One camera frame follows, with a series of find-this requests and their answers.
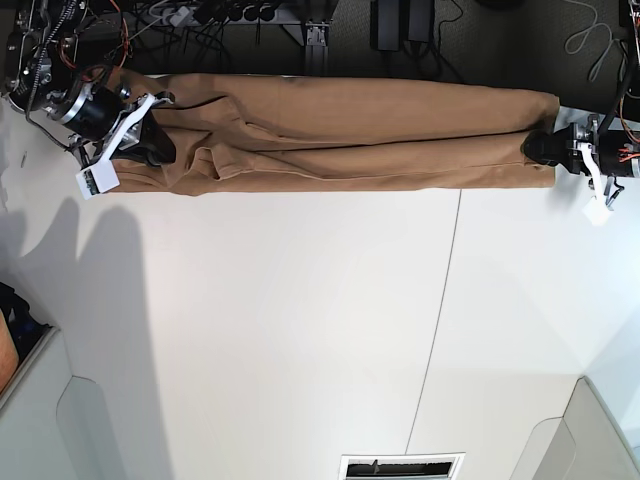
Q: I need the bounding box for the white floor vent grille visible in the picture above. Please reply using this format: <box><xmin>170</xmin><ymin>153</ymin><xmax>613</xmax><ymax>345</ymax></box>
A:
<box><xmin>338</xmin><ymin>453</ymin><xmax>466</xmax><ymax>480</ymax></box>

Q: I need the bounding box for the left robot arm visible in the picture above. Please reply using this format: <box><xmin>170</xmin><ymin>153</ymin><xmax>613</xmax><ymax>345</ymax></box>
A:
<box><xmin>522</xmin><ymin>1</ymin><xmax>639</xmax><ymax>224</ymax></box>

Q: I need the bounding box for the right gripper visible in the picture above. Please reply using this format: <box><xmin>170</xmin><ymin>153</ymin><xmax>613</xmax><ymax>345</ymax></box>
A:
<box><xmin>62</xmin><ymin>82</ymin><xmax>176</xmax><ymax>167</ymax></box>

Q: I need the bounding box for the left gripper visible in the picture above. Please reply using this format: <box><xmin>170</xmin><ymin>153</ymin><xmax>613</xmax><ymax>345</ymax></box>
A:
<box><xmin>521</xmin><ymin>114</ymin><xmax>639</xmax><ymax>208</ymax></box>

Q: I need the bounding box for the grey bin left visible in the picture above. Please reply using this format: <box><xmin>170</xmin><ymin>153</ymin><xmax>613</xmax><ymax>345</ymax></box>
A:
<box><xmin>1</xmin><ymin>328</ymin><xmax>127</xmax><ymax>479</ymax></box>

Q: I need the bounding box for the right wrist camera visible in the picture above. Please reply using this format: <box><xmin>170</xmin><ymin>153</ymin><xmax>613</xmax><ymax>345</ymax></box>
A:
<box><xmin>76</xmin><ymin>160</ymin><xmax>120</xmax><ymax>199</ymax></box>

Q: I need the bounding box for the aluminium frame post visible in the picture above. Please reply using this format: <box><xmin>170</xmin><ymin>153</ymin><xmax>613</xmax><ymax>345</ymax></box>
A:
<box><xmin>303</xmin><ymin>23</ymin><xmax>330</xmax><ymax>76</ymax></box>

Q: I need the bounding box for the black power adapter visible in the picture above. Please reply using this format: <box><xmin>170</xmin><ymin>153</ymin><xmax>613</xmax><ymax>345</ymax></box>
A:
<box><xmin>370</xmin><ymin>0</ymin><xmax>435</xmax><ymax>52</ymax></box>

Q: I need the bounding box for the brown t-shirt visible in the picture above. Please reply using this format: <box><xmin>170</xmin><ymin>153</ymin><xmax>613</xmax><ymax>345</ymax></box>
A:
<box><xmin>111</xmin><ymin>70</ymin><xmax>560</xmax><ymax>196</ymax></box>

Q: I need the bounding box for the grey bin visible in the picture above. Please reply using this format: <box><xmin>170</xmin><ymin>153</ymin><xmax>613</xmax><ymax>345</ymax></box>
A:
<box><xmin>1</xmin><ymin>328</ymin><xmax>127</xmax><ymax>479</ymax></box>
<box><xmin>511</xmin><ymin>376</ymin><xmax>639</xmax><ymax>479</ymax></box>

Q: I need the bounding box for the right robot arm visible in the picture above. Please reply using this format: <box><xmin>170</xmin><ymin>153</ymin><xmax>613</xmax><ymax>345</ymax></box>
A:
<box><xmin>3</xmin><ymin>1</ymin><xmax>176</xmax><ymax>167</ymax></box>

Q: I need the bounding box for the grey bin right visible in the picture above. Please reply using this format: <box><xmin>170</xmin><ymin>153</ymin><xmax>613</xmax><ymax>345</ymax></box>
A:
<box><xmin>511</xmin><ymin>376</ymin><xmax>639</xmax><ymax>479</ymax></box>

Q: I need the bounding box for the grey coiled cable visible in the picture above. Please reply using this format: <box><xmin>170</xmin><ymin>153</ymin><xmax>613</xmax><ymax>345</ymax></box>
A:
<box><xmin>563</xmin><ymin>0</ymin><xmax>626</xmax><ymax>86</ymax></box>

